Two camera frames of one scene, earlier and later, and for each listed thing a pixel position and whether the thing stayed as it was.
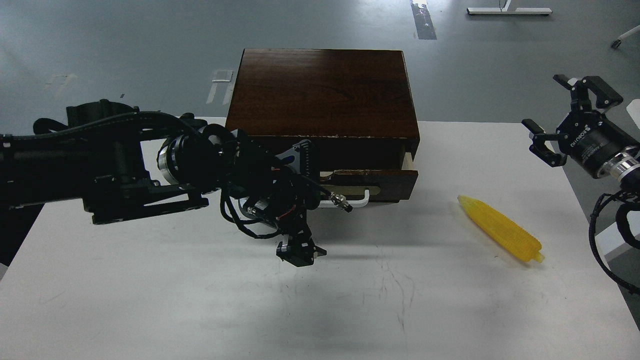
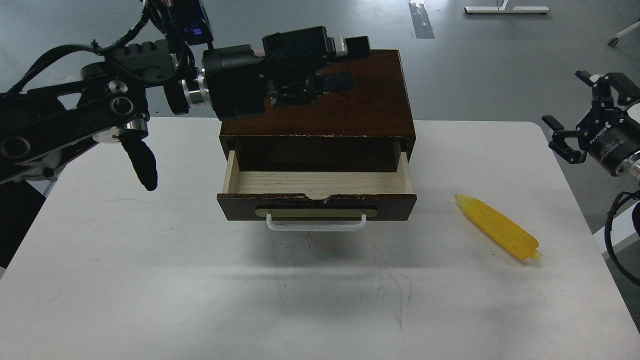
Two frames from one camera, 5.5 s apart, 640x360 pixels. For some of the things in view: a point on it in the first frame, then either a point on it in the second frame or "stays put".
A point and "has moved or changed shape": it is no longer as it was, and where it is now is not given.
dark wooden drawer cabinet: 355,105 stays put
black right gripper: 588,138 to 613,137
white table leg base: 507,11 stays put
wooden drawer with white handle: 359,187 has moved or changed shape
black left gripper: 281,189 to 238,82
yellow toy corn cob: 508,233 stays put
